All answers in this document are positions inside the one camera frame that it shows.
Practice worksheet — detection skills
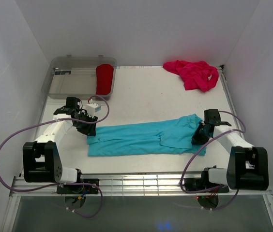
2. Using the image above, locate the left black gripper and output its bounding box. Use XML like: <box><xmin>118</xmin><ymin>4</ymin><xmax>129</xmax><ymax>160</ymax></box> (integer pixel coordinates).
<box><xmin>74</xmin><ymin>112</ymin><xmax>98</xmax><ymax>137</ymax></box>

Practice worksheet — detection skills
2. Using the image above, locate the cyan t shirt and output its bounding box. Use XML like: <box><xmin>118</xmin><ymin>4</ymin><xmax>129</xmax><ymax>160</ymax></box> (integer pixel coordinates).
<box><xmin>87</xmin><ymin>114</ymin><xmax>202</xmax><ymax>157</ymax></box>

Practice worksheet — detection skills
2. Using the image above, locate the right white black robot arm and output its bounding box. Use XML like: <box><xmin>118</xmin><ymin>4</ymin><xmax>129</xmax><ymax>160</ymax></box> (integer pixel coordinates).
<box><xmin>192</xmin><ymin>109</ymin><xmax>269</xmax><ymax>192</ymax></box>

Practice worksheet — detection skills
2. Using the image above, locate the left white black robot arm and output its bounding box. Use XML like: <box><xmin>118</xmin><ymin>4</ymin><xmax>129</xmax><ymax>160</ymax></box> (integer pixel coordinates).
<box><xmin>23</xmin><ymin>97</ymin><xmax>101</xmax><ymax>193</ymax></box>

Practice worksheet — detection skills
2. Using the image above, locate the clear plastic bin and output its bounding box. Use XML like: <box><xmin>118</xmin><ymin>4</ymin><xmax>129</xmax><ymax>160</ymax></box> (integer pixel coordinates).
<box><xmin>42</xmin><ymin>56</ymin><xmax>117</xmax><ymax>99</ymax></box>

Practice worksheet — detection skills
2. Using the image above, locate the rolled red t shirt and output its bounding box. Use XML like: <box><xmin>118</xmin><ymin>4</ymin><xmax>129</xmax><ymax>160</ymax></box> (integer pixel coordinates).
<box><xmin>96</xmin><ymin>64</ymin><xmax>114</xmax><ymax>95</ymax></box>

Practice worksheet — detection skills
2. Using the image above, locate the magenta t shirt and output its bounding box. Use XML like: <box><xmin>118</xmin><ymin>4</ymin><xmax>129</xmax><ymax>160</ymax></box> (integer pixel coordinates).
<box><xmin>163</xmin><ymin>60</ymin><xmax>219</xmax><ymax>92</ymax></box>

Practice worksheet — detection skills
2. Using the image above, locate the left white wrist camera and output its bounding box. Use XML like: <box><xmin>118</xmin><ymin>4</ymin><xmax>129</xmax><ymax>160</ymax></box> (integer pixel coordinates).
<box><xmin>85</xmin><ymin>103</ymin><xmax>101</xmax><ymax>115</ymax></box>

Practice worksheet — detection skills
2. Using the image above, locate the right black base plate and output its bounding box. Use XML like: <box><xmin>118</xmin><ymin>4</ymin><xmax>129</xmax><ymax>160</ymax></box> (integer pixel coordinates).
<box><xmin>183</xmin><ymin>177</ymin><xmax>219</xmax><ymax>191</ymax></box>

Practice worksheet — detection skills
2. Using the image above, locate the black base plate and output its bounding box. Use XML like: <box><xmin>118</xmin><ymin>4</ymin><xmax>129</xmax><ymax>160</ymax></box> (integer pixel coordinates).
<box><xmin>56</xmin><ymin>178</ymin><xmax>99</xmax><ymax>195</ymax></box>
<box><xmin>183</xmin><ymin>177</ymin><xmax>219</xmax><ymax>191</ymax></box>

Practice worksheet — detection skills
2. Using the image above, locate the aluminium frame rail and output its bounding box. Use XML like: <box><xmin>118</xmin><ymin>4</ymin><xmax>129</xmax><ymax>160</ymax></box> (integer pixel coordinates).
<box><xmin>12</xmin><ymin>173</ymin><xmax>272</xmax><ymax>197</ymax></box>

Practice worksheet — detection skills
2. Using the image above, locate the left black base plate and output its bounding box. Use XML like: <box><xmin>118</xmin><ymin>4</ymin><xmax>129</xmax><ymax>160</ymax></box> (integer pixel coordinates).
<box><xmin>56</xmin><ymin>178</ymin><xmax>99</xmax><ymax>195</ymax></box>

